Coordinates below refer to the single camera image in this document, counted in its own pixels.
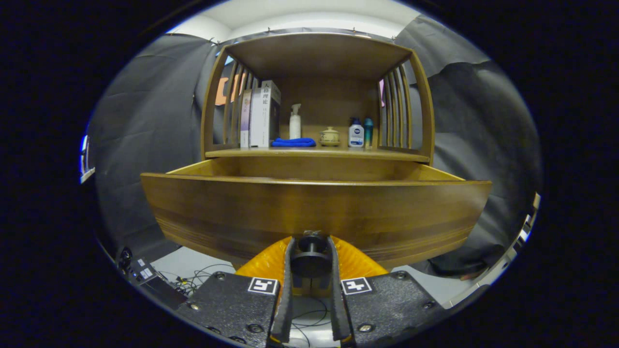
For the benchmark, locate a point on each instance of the black electronic device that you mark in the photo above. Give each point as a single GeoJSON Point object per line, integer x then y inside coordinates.
{"type": "Point", "coordinates": [145, 275]}

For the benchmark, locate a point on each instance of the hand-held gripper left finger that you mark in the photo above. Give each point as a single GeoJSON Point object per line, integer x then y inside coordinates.
{"type": "Point", "coordinates": [287, 299]}

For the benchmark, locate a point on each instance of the white pump bottle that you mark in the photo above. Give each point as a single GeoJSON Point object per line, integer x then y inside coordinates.
{"type": "Point", "coordinates": [295, 128]}

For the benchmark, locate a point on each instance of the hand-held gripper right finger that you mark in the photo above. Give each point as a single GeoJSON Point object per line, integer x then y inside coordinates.
{"type": "Point", "coordinates": [337, 299]}

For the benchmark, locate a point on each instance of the thin purple book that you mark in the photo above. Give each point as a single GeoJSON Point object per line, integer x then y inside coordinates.
{"type": "Point", "coordinates": [245, 121]}

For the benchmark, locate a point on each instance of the wooden countertop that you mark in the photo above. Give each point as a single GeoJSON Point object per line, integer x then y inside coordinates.
{"type": "Point", "coordinates": [338, 152]}

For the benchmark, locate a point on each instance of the thin white book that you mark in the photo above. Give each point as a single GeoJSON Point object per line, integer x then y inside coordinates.
{"type": "Point", "coordinates": [256, 121]}

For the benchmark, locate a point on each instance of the folded blue cloth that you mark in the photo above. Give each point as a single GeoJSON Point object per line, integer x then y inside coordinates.
{"type": "Point", "coordinates": [292, 142]}

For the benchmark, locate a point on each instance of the white bottle with blue cap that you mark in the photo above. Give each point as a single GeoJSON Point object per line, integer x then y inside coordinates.
{"type": "Point", "coordinates": [356, 135]}

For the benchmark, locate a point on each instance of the thick grey portrait book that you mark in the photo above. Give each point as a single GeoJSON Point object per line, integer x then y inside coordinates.
{"type": "Point", "coordinates": [271, 116]}

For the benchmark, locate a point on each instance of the wooden drawer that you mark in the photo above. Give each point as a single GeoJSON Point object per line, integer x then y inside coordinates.
{"type": "Point", "coordinates": [242, 212]}

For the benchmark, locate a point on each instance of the beige lidded tea cup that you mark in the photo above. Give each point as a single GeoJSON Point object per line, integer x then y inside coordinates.
{"type": "Point", "coordinates": [330, 137]}

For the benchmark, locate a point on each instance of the teal slim bottle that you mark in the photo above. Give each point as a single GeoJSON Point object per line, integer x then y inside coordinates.
{"type": "Point", "coordinates": [368, 130]}

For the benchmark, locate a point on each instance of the black round drawer knob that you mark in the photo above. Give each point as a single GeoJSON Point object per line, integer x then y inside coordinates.
{"type": "Point", "coordinates": [311, 263]}

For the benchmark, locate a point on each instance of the wooden cabinet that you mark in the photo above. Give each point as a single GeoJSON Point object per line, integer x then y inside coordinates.
{"type": "Point", "coordinates": [319, 58]}

